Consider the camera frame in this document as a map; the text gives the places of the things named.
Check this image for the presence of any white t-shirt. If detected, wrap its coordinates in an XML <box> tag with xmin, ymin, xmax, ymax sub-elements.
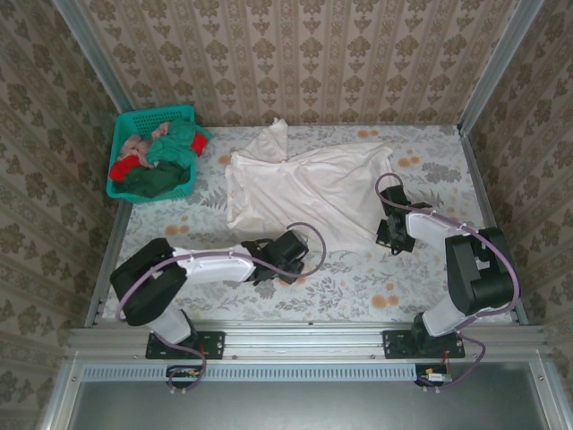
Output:
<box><xmin>223</xmin><ymin>116</ymin><xmax>395</xmax><ymax>252</ymax></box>

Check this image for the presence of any teal plastic basket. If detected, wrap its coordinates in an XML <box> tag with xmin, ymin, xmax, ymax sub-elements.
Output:
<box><xmin>106</xmin><ymin>105</ymin><xmax>201</xmax><ymax>202</ymax></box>

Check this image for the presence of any floral patterned table cover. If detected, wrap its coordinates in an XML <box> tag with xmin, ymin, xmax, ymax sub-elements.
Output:
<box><xmin>102</xmin><ymin>125</ymin><xmax>514</xmax><ymax>323</ymax></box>

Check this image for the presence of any dark green t-shirt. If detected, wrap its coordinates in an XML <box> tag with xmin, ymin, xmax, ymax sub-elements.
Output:
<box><xmin>111</xmin><ymin>160</ymin><xmax>192</xmax><ymax>198</ymax></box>

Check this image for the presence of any teal t-shirt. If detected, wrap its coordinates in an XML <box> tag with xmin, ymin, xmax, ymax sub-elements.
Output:
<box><xmin>142</xmin><ymin>116</ymin><xmax>214</xmax><ymax>169</ymax></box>

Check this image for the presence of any black connector box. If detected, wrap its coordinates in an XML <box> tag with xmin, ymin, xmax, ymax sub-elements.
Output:
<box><xmin>166</xmin><ymin>365</ymin><xmax>203</xmax><ymax>390</ymax></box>
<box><xmin>415</xmin><ymin>364</ymin><xmax>452</xmax><ymax>387</ymax></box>

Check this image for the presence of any grey metal panel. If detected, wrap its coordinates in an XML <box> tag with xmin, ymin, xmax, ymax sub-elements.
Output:
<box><xmin>71</xmin><ymin>380</ymin><xmax>550</xmax><ymax>430</ymax></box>

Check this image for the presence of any pile of coloured clothes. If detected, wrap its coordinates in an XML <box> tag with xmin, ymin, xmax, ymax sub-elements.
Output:
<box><xmin>109</xmin><ymin>133</ymin><xmax>211</xmax><ymax>183</ymax></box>

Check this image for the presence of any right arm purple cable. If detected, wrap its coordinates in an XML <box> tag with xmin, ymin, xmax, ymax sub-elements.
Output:
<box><xmin>373</xmin><ymin>172</ymin><xmax>525</xmax><ymax>395</ymax></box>

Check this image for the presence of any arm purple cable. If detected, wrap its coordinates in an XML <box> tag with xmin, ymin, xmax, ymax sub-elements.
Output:
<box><xmin>373</xmin><ymin>172</ymin><xmax>525</xmax><ymax>395</ymax></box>
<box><xmin>115</xmin><ymin>222</ymin><xmax>328</xmax><ymax>395</ymax></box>

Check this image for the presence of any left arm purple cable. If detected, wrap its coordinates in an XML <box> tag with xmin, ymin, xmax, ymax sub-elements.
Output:
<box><xmin>115</xmin><ymin>222</ymin><xmax>328</xmax><ymax>395</ymax></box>

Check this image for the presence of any aluminium mounting rail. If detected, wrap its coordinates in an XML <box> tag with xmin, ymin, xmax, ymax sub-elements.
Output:
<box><xmin>66</xmin><ymin>320</ymin><xmax>552</xmax><ymax>359</ymax></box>

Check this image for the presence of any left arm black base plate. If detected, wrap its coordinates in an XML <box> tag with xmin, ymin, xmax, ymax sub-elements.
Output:
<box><xmin>146</xmin><ymin>330</ymin><xmax>226</xmax><ymax>361</ymax></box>

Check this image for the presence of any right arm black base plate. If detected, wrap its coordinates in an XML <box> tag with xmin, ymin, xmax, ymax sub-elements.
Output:
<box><xmin>382</xmin><ymin>330</ymin><xmax>466</xmax><ymax>360</ymax></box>

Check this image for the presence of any grey slotted cable duct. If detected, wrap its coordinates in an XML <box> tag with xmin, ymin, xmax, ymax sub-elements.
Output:
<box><xmin>80</xmin><ymin>363</ymin><xmax>417</xmax><ymax>383</ymax></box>

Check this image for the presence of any aluminium frame post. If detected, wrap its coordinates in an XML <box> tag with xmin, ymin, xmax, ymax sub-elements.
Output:
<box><xmin>457</xmin><ymin>0</ymin><xmax>546</xmax><ymax>135</ymax></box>
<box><xmin>52</xmin><ymin>0</ymin><xmax>148</xmax><ymax>141</ymax></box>

